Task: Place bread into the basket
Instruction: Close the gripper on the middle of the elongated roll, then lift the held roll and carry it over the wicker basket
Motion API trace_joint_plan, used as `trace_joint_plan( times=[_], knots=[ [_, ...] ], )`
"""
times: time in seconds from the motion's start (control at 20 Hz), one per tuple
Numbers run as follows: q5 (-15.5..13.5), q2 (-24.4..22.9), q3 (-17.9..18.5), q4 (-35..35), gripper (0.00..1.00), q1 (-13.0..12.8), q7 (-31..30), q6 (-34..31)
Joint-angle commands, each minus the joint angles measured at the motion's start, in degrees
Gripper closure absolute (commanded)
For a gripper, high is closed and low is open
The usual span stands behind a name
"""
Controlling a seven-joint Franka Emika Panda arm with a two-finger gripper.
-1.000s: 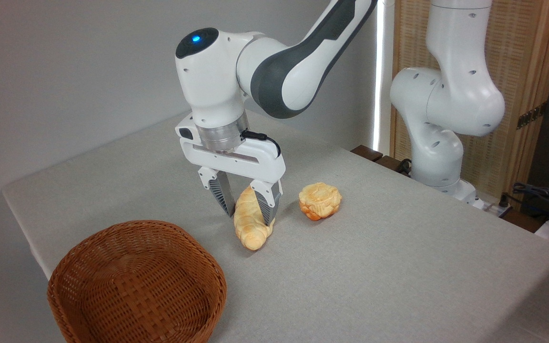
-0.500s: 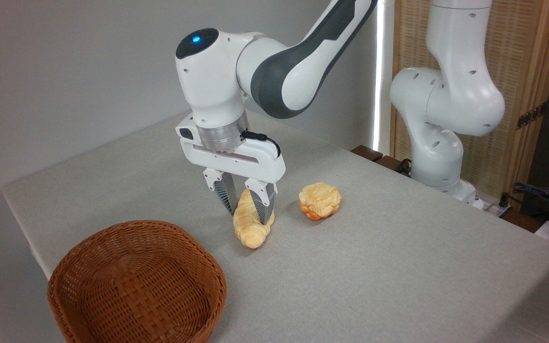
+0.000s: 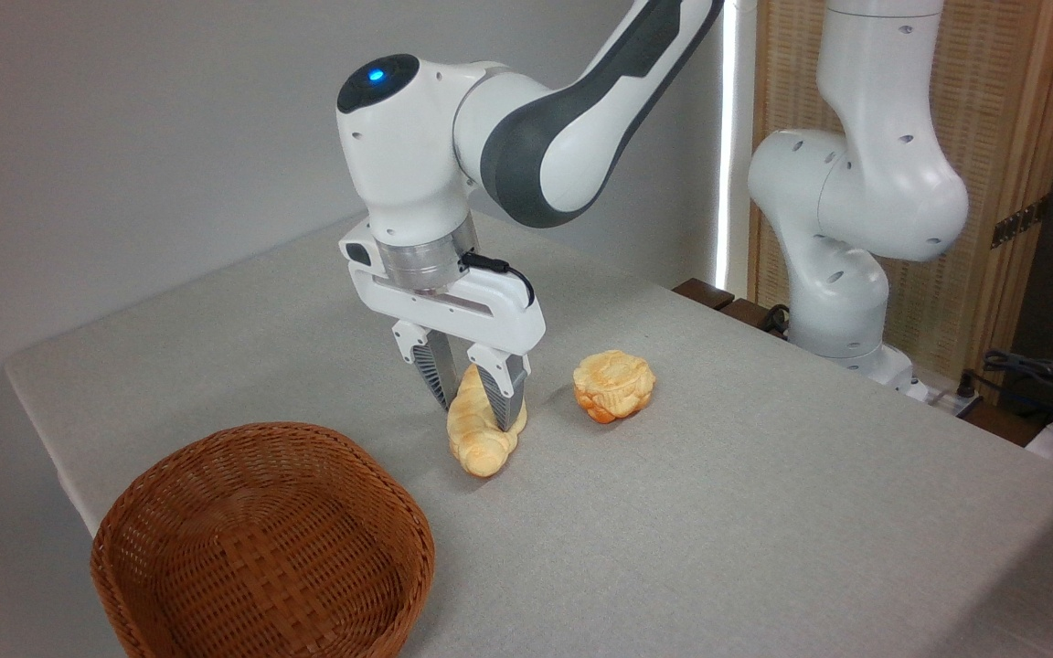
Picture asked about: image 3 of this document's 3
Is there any dark metal screen hinge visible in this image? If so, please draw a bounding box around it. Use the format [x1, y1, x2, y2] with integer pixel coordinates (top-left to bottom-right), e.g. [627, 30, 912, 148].
[991, 196, 1051, 249]

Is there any long braided bread loaf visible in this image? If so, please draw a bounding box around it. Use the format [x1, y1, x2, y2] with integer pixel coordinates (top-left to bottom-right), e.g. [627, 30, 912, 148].
[446, 364, 528, 478]

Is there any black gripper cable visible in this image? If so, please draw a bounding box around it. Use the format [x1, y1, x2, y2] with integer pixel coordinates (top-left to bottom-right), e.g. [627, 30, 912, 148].
[459, 250, 537, 309]

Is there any black cable bundle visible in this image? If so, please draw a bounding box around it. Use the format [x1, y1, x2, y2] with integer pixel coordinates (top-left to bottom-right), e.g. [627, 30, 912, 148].
[982, 349, 1053, 432]

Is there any grey tablecloth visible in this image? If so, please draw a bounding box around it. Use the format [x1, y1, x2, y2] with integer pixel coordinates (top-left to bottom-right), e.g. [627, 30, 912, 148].
[4, 196, 1053, 658]

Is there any round orange bread bun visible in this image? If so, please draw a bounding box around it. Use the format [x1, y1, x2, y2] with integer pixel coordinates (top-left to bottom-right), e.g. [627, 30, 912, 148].
[572, 350, 656, 424]

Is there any brown wicker basket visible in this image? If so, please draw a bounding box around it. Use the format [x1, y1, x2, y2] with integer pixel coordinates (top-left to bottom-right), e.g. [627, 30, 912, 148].
[90, 421, 437, 658]

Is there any dark brown wooden block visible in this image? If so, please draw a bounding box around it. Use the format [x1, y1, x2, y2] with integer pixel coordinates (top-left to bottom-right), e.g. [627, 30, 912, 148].
[718, 298, 789, 335]
[673, 278, 736, 312]

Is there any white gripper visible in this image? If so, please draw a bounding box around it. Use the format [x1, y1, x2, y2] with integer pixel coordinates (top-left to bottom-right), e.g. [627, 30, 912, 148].
[338, 238, 548, 433]

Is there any white power strip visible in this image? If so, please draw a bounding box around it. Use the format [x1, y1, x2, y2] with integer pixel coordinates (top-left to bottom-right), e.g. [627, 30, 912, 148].
[909, 378, 984, 418]

